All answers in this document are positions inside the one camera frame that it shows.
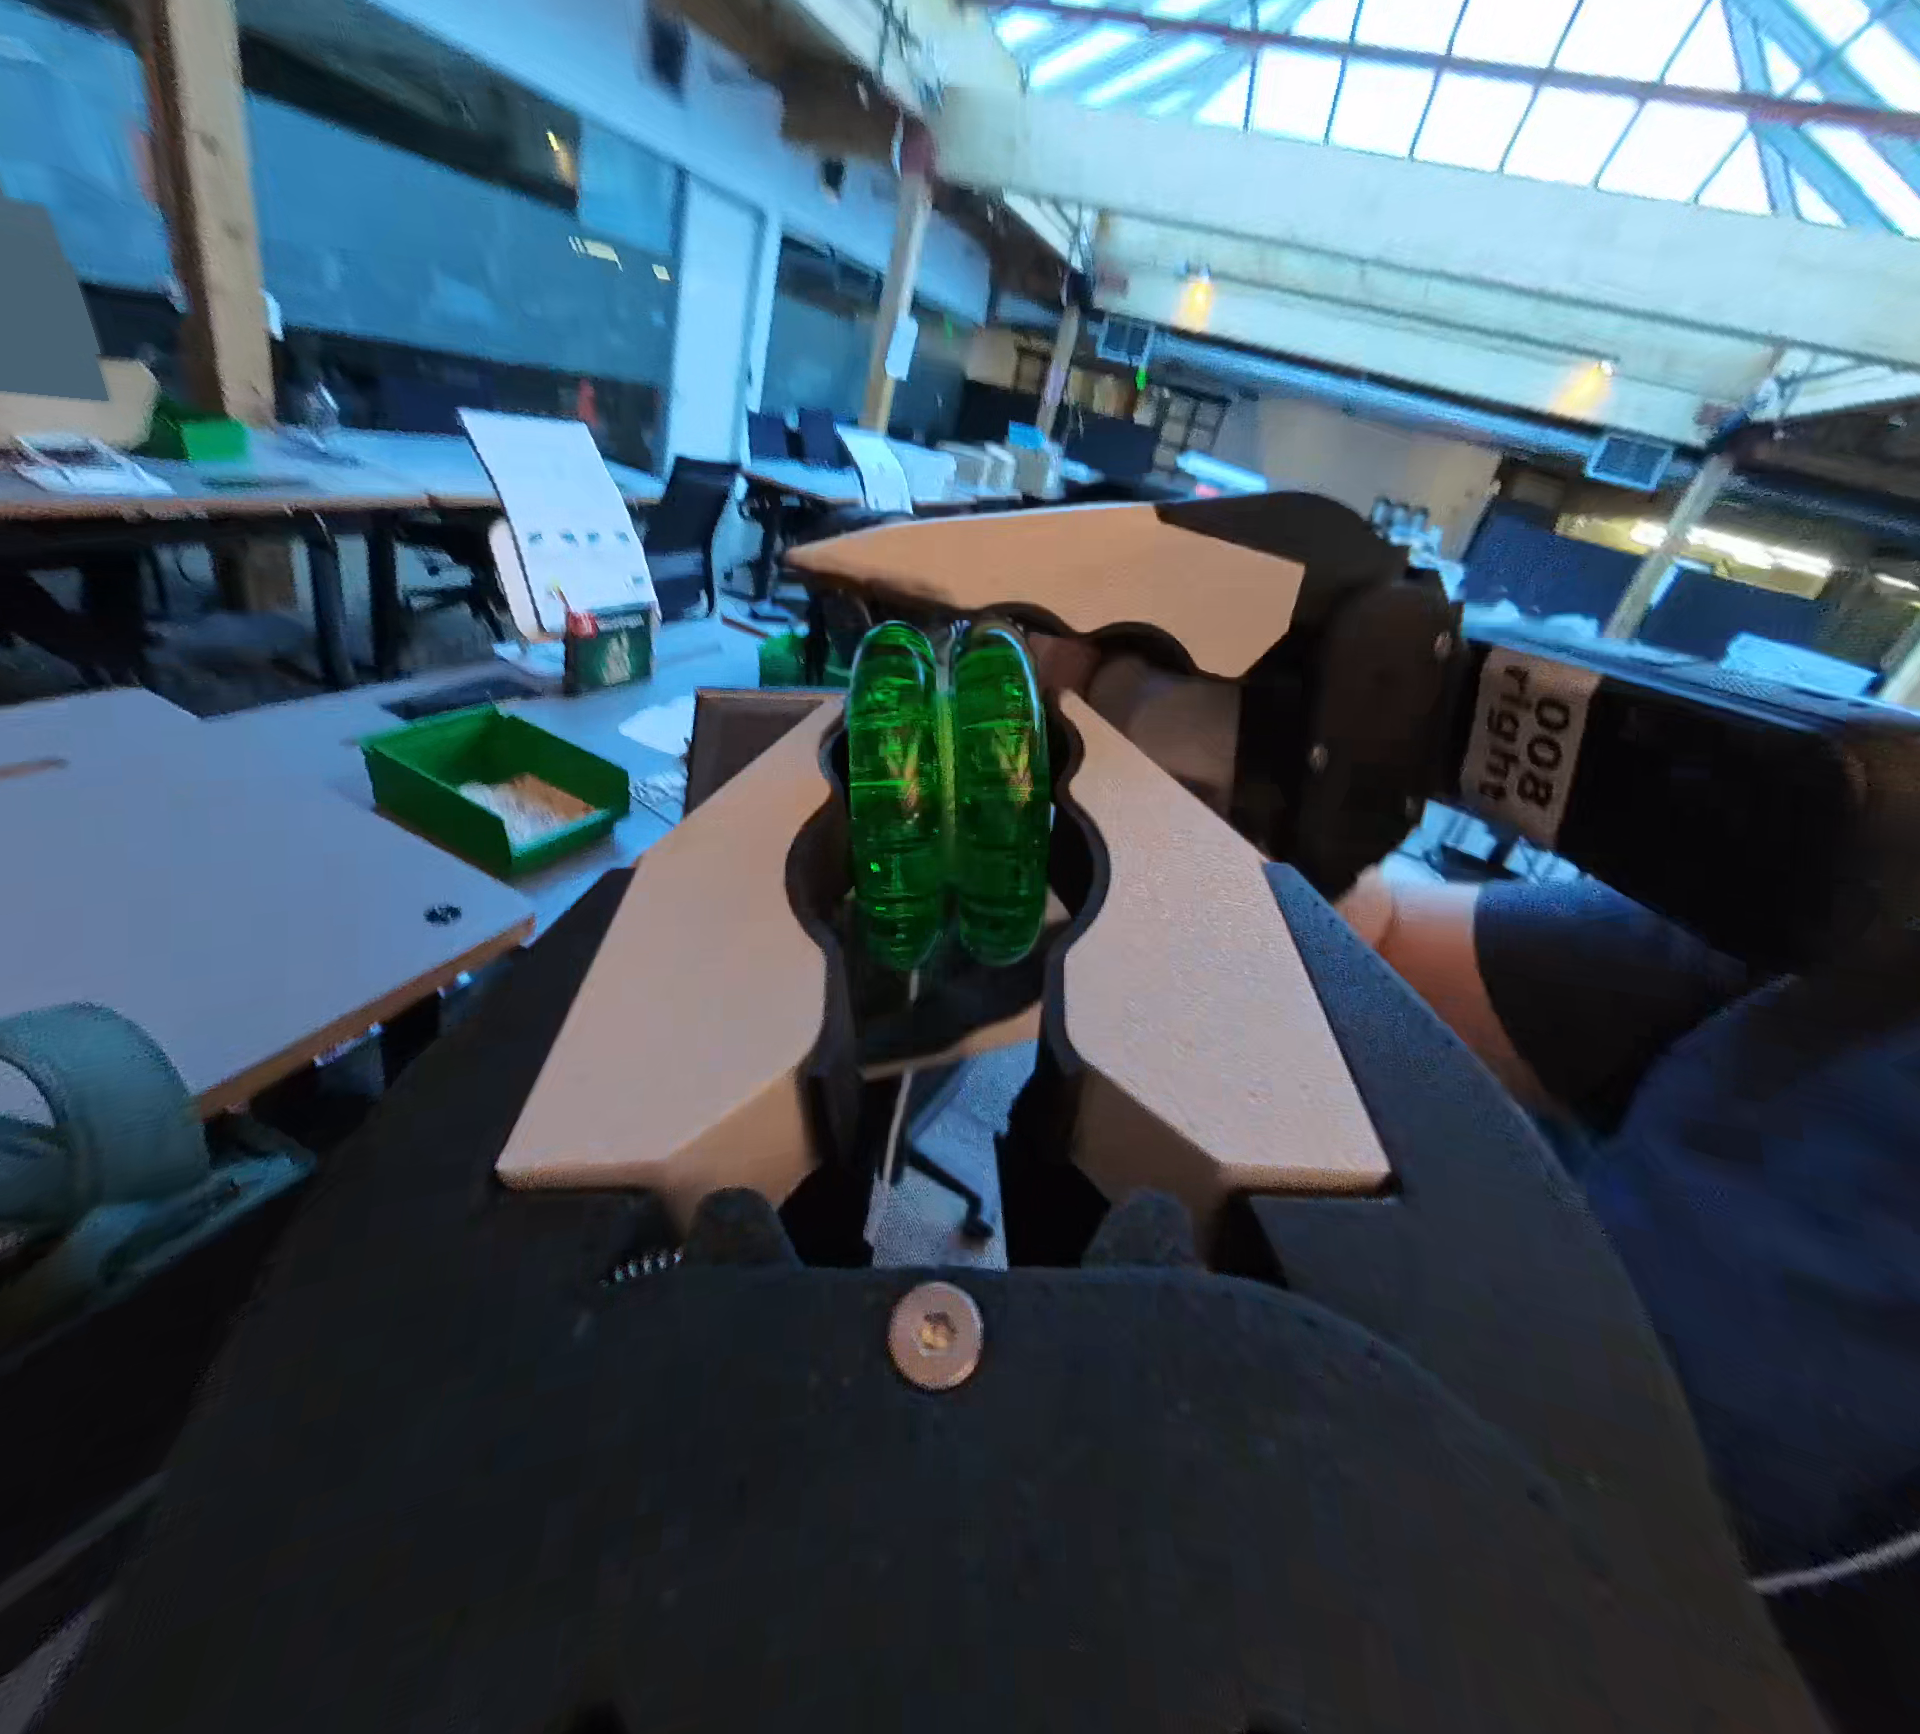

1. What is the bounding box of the green translucent yoyo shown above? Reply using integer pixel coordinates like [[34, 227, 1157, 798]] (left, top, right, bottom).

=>
[[845, 619, 1056, 972]]

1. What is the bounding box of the black office chair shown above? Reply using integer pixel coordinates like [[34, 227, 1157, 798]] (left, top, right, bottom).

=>
[[642, 457, 744, 626]]

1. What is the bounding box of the teal webbing strap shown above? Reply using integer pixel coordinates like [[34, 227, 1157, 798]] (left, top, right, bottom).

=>
[[0, 1002, 318, 1316]]

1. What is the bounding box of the navy blue jacket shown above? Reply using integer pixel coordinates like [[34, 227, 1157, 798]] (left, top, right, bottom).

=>
[[1544, 968, 1920, 1734]]

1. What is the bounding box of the wooden pillar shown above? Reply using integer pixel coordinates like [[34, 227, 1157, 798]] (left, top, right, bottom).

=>
[[109, 0, 280, 425]]

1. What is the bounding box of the green box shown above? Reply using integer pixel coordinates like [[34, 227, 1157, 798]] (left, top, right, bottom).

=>
[[144, 396, 253, 464]]

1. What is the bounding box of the white display board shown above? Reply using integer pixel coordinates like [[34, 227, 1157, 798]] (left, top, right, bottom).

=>
[[457, 406, 663, 643], [837, 420, 919, 518]]

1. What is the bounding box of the green plastic bin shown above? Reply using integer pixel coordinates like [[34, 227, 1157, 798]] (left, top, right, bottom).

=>
[[361, 703, 633, 882]]

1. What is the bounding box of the stack of papers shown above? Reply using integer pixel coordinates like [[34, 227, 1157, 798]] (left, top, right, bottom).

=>
[[6, 432, 174, 499]]

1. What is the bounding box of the person's right hand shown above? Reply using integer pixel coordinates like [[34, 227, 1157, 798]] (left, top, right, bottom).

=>
[[1335, 860, 1559, 1119]]

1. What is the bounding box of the white yoyo string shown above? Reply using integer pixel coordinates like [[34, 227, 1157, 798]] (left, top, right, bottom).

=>
[[877, 968, 921, 1189]]

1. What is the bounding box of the small green carton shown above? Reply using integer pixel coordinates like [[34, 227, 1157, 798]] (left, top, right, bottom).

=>
[[559, 594, 659, 696]]

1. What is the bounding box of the long grey desk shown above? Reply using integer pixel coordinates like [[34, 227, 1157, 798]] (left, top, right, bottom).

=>
[[0, 420, 663, 695]]

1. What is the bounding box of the thin white cable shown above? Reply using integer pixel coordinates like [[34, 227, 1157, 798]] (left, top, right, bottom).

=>
[[1747, 1524, 1920, 1599]]

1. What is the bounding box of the person's right forearm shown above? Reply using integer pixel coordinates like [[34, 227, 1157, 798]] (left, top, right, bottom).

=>
[[1475, 876, 1802, 1136]]

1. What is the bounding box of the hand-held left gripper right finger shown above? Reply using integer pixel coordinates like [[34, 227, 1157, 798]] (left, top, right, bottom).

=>
[[1042, 688, 1398, 1248]]

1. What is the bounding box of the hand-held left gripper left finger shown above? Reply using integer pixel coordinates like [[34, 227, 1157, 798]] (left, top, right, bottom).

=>
[[494, 696, 871, 1227]]

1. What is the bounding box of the grey desk with plywood edge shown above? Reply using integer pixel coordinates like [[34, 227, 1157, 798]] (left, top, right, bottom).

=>
[[0, 685, 538, 1122]]

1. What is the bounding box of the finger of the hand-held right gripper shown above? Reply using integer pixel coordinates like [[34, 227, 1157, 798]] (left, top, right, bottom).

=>
[[782, 500, 1310, 683], [684, 688, 843, 822]]

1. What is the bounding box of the cardboard box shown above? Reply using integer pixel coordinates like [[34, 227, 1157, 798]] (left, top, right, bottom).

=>
[[0, 357, 160, 447]]

